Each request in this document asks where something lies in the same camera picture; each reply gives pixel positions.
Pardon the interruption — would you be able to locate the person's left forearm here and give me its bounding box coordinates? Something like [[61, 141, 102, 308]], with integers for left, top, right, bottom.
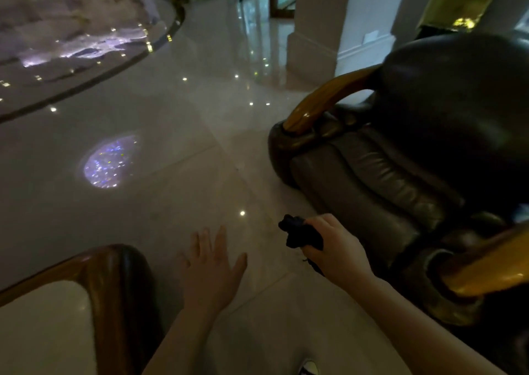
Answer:
[[142, 307, 226, 375]]

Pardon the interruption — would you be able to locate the person's right forearm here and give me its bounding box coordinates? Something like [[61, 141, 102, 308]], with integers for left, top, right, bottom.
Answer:
[[346, 274, 507, 375]]

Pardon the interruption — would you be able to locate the black cloth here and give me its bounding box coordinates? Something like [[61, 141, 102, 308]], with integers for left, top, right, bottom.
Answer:
[[278, 215, 325, 276]]

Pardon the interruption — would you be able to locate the dark leather armchair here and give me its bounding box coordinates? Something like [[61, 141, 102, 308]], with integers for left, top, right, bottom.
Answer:
[[268, 32, 529, 375]]

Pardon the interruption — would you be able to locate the person's right hand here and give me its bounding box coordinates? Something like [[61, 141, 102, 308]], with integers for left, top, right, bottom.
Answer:
[[303, 214, 374, 289]]

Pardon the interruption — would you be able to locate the gold-framed cabinet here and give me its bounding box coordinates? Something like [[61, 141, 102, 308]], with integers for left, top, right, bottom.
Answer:
[[415, 0, 509, 40]]

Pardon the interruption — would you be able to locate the white square pillar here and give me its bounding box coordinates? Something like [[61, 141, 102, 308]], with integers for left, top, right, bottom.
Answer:
[[286, 0, 397, 85]]

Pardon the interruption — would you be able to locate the person's left hand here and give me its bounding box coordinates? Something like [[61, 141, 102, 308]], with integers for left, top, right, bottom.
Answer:
[[177, 226, 248, 316]]

